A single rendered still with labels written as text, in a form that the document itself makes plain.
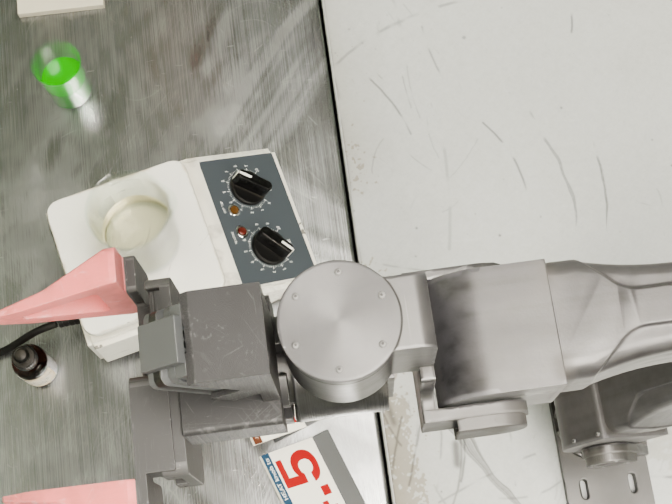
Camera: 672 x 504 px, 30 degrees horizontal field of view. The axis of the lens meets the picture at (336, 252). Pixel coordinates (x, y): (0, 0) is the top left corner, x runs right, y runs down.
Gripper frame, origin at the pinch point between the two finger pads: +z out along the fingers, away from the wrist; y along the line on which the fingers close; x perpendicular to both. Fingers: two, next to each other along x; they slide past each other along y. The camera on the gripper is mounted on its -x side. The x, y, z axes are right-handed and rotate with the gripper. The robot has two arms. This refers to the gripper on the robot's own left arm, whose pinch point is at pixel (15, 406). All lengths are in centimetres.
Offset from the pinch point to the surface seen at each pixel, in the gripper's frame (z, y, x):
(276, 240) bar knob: -13.3, -17.5, 34.0
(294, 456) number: -12.5, -0.3, 38.2
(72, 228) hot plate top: 2.9, -20.1, 31.4
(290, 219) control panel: -14.6, -20.2, 37.1
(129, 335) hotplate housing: -0.6, -11.1, 33.7
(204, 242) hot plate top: -7.7, -17.4, 31.5
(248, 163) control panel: -11.7, -25.4, 36.1
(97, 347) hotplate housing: 2.1, -10.5, 33.7
